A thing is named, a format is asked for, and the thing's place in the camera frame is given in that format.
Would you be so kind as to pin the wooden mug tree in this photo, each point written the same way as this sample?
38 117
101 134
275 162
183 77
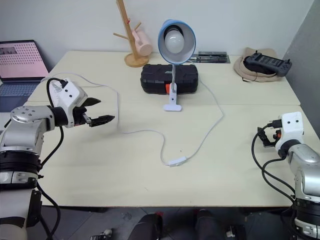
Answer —
130 32

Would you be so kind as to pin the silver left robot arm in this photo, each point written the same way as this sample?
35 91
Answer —
25 130

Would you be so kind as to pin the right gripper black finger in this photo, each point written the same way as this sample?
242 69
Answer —
261 132
268 145

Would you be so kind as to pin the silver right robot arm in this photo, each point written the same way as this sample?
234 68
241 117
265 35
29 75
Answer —
305 160

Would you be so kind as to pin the black plastic tool case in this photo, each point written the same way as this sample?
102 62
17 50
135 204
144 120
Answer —
156 78

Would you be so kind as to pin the pink mug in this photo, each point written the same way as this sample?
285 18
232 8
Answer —
143 43

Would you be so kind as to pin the black handheld remote controller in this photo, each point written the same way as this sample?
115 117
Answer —
270 63

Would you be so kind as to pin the small black white floor object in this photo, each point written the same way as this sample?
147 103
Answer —
101 235
235 233

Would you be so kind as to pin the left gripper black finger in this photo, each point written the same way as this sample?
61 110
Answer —
93 101
102 120

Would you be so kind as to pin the beige bucket hat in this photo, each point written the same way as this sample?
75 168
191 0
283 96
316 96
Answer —
242 68

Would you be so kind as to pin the blue laptop with pink screen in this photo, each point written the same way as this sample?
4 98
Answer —
17 62

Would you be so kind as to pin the blue shade white desk lamp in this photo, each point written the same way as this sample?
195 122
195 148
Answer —
172 100

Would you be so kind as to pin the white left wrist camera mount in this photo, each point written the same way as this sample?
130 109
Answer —
70 97

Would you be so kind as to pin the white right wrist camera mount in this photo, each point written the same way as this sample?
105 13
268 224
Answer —
291 125

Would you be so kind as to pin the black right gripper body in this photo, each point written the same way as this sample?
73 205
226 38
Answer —
273 135

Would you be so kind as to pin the white light bulb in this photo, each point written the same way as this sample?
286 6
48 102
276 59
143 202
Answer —
174 41

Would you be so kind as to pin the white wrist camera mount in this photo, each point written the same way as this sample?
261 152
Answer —
291 125
70 97

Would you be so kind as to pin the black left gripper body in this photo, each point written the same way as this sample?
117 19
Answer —
80 116

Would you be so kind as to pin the dark rounded shape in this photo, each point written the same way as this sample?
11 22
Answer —
147 227
208 225

